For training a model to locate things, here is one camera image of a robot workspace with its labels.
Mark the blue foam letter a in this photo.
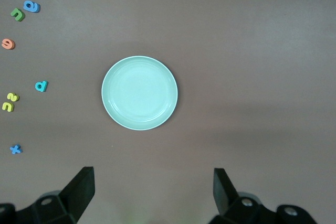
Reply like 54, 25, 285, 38
23, 0, 41, 14

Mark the brown table cover sheet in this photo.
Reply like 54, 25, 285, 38
0, 0, 336, 224

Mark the green foam letter u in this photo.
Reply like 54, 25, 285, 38
10, 8, 26, 22

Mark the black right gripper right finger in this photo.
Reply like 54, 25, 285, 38
209, 167, 320, 224

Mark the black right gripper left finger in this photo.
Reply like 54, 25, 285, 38
0, 166, 96, 224

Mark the orange foam letter e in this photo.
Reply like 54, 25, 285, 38
1, 37, 16, 50

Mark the green plate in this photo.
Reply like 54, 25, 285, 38
101, 55, 179, 132

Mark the blue foam letter x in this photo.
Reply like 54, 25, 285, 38
9, 144, 23, 155

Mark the teal foam letter d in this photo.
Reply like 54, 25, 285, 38
34, 80, 49, 93

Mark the yellow foam letter u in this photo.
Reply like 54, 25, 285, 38
1, 101, 15, 113

